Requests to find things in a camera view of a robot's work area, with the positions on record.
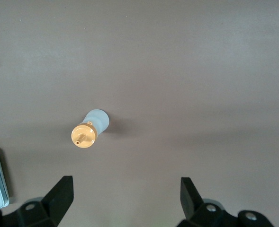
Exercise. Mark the frosted sauce bottle orange cap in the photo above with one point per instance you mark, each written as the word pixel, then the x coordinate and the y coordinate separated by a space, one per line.
pixel 99 120

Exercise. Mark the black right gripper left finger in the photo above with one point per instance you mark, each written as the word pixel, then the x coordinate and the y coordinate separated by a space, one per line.
pixel 49 208

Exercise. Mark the brown table cover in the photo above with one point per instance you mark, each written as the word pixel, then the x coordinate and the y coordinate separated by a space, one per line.
pixel 177 71

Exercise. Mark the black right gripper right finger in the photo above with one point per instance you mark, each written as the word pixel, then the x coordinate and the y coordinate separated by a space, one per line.
pixel 200 212

